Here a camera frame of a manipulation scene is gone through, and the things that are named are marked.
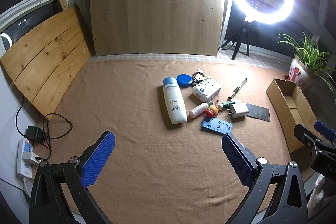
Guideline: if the slatted pine wood board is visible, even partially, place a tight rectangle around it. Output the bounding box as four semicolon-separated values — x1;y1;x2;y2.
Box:
0;5;93;117

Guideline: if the large light oak board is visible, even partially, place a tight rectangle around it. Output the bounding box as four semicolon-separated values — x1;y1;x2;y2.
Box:
89;0;227;57

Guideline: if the white power strip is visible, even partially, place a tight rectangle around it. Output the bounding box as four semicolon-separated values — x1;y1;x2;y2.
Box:
17;137;40;179

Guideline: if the small white bottle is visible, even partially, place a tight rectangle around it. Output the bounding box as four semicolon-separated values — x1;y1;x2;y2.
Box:
189;102;213;118

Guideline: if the white and red flowerpot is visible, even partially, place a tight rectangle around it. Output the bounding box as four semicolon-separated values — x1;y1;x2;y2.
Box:
288;56;319;91

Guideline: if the black power cable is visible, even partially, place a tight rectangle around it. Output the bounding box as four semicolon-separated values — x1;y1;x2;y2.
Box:
15;96;74;159

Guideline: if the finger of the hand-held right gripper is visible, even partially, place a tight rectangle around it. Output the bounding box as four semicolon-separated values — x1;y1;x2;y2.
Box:
293;124;324;153
314;121;336;141

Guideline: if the blue plastic card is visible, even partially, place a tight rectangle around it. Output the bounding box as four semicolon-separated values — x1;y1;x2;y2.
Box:
201;119;233;137

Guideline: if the white charger plug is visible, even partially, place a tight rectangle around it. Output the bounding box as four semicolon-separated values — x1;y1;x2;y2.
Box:
227;103;249;122

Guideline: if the green spider plant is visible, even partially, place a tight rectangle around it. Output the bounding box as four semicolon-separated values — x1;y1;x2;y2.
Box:
278;31;336;94

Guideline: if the clear gel pen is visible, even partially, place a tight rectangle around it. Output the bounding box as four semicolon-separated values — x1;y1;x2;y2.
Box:
227;78;248;99

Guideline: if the black card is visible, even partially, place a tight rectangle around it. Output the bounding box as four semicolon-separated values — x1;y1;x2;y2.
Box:
246;103;271;122

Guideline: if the cardboard box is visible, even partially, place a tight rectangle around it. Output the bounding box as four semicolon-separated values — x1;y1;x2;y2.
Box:
266;78;326;154

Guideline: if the cable bundle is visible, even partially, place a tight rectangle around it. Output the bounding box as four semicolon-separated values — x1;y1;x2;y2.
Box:
191;70;208;83

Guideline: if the white sunscreen bottle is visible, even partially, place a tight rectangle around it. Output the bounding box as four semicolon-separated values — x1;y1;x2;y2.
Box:
162;77;188;124

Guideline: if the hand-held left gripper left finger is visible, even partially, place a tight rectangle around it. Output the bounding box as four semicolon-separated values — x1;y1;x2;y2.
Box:
28;131;116;224

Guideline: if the black chair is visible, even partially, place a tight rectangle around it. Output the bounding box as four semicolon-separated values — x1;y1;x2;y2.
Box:
219;20;250;61

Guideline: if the tissue packet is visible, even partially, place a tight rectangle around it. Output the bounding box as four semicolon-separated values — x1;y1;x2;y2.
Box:
192;78;222;103

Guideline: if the white power cable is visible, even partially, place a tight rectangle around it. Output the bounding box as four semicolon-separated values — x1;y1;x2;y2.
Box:
22;177;32;199

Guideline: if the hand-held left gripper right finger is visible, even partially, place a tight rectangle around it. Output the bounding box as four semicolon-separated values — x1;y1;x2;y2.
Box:
221;132;310;224

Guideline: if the black power adapter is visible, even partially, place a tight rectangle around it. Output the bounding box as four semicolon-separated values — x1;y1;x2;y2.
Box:
25;126;47;145

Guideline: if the green lip balm tube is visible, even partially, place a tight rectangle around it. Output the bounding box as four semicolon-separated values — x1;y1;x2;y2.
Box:
218;100;241;110

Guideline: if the blue round tin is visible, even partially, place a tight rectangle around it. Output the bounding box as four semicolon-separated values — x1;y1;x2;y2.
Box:
176;73;194;88

